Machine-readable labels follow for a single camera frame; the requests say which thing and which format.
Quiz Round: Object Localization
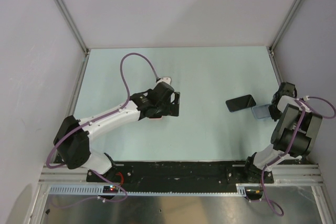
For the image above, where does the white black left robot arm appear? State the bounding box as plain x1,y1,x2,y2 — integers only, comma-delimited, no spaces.
54,81,180,182

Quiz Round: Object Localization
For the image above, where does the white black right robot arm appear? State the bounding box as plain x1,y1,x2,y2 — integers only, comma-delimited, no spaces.
242,82,322,183

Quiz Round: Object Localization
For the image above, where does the translucent blue phone case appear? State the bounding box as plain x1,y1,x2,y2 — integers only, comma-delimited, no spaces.
251,104,271,120

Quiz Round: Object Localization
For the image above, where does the dark blue smartphone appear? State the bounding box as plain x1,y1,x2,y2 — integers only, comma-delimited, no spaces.
225,94,256,112

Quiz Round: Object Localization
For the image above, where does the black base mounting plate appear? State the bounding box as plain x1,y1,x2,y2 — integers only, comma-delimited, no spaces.
103,161,274,193

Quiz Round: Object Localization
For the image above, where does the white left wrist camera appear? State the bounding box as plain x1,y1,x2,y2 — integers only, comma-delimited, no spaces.
156,77,172,85

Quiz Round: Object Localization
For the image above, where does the right aluminium frame post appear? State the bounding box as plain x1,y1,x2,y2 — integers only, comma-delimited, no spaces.
269,0,304,54

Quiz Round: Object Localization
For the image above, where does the aluminium frame post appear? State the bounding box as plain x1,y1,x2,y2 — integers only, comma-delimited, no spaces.
54,0,89,56
269,0,304,54

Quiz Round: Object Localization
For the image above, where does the aluminium front frame rail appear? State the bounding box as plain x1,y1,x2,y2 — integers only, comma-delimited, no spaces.
39,163,91,183

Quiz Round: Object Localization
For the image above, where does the white slotted cable duct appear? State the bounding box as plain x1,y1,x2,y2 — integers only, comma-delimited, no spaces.
49,185,246,197

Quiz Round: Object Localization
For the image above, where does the left aluminium frame post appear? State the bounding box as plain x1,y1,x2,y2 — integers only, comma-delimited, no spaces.
54,0,89,56

